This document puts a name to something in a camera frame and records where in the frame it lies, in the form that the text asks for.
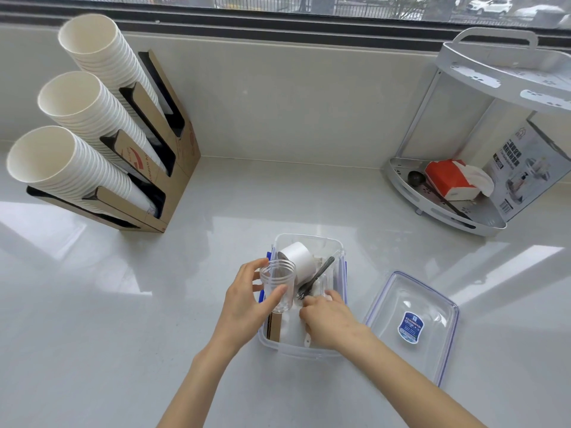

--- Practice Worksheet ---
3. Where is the clear plastic storage container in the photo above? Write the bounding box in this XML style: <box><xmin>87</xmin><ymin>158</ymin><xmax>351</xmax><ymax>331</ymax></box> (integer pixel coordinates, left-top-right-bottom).
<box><xmin>258</xmin><ymin>233</ymin><xmax>349</xmax><ymax>364</ymax></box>

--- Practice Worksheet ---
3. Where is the dark window frame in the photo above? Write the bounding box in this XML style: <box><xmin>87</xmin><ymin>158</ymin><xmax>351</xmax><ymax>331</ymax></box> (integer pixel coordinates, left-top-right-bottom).
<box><xmin>0</xmin><ymin>2</ymin><xmax>571</xmax><ymax>56</ymax></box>

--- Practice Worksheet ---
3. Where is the person's right forearm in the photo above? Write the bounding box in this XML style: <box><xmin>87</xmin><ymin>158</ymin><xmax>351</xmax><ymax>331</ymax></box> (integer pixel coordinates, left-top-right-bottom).
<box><xmin>352</xmin><ymin>327</ymin><xmax>487</xmax><ymax>428</ymax></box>

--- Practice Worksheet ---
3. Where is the black metal fence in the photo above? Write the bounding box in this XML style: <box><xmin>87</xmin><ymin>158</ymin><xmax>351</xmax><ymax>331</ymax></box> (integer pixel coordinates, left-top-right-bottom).
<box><xmin>214</xmin><ymin>0</ymin><xmax>451</xmax><ymax>20</ymax></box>

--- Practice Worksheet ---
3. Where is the person's right hand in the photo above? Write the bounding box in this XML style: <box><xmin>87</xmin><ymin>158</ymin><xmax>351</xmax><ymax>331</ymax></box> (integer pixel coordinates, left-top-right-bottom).
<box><xmin>298</xmin><ymin>289</ymin><xmax>372</xmax><ymax>353</ymax></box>

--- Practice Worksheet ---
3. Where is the brown cardboard cup holder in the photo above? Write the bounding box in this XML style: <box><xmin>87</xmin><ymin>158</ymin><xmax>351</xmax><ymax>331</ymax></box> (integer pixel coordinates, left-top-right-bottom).
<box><xmin>26</xmin><ymin>50</ymin><xmax>201</xmax><ymax>233</ymax></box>

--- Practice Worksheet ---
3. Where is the black spoon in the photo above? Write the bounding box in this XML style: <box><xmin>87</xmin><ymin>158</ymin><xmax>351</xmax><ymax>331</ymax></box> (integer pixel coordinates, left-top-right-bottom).
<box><xmin>297</xmin><ymin>256</ymin><xmax>335</xmax><ymax>301</ymax></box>

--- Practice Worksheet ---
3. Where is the stack of white paper cups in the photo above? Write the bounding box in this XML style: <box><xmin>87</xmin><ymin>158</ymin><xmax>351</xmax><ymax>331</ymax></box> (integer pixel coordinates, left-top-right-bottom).
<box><xmin>6</xmin><ymin>125</ymin><xmax>161</xmax><ymax>219</ymax></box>
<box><xmin>37</xmin><ymin>71</ymin><xmax>175</xmax><ymax>174</ymax></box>
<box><xmin>58</xmin><ymin>14</ymin><xmax>172</xmax><ymax>116</ymax></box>

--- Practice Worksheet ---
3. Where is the white car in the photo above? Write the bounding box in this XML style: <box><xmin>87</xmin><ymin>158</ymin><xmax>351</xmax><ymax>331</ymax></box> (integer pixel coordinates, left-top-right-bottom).
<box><xmin>466</xmin><ymin>0</ymin><xmax>514</xmax><ymax>16</ymax></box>

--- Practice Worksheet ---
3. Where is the clear plastic jar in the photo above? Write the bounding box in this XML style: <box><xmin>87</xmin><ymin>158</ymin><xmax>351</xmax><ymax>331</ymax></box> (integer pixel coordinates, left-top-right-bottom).
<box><xmin>259</xmin><ymin>259</ymin><xmax>297</xmax><ymax>314</ymax></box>

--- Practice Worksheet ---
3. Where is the brown cardboard piece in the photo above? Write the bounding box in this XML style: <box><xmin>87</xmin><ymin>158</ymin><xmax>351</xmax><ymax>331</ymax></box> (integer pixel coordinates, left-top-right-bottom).
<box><xmin>265</xmin><ymin>311</ymin><xmax>284</xmax><ymax>344</ymax></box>

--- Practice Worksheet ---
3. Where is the person's left forearm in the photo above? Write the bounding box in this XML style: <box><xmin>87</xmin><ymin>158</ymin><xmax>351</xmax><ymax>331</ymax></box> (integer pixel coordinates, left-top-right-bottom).
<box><xmin>156</xmin><ymin>341</ymin><xmax>252</xmax><ymax>428</ymax></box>

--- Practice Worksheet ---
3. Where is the red tissue pack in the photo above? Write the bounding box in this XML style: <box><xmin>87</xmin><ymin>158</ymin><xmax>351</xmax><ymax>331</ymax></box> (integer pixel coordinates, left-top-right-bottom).
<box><xmin>424</xmin><ymin>159</ymin><xmax>495</xmax><ymax>202</ymax></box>

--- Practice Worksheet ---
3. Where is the person's left hand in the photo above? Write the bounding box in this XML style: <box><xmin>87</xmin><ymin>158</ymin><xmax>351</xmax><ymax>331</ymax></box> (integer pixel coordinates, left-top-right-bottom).
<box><xmin>210</xmin><ymin>258</ymin><xmax>289</xmax><ymax>357</ymax></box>

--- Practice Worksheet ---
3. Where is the grey printed product box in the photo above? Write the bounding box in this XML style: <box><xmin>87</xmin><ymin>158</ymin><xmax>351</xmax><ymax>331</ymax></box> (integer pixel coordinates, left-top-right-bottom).
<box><xmin>491</xmin><ymin>120</ymin><xmax>571</xmax><ymax>222</ymax></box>

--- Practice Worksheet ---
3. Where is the clear container lid blue label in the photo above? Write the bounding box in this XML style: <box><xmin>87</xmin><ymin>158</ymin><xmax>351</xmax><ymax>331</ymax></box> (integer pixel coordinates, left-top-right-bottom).
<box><xmin>363</xmin><ymin>271</ymin><xmax>460</xmax><ymax>388</ymax></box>

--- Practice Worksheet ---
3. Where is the black measuring scoop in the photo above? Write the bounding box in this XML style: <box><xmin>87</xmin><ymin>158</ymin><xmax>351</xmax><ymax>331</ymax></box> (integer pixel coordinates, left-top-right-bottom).
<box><xmin>408</xmin><ymin>170</ymin><xmax>473</xmax><ymax>221</ymax></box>

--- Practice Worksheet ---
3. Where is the white corner shelf rack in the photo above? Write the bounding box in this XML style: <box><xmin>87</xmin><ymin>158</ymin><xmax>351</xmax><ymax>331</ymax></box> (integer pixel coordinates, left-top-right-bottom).
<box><xmin>386</xmin><ymin>27</ymin><xmax>571</xmax><ymax>237</ymax></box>

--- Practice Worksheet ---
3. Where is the single white paper cup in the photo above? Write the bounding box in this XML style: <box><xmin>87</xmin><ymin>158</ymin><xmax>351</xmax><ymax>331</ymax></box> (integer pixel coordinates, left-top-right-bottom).
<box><xmin>277</xmin><ymin>242</ymin><xmax>318</xmax><ymax>286</ymax></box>

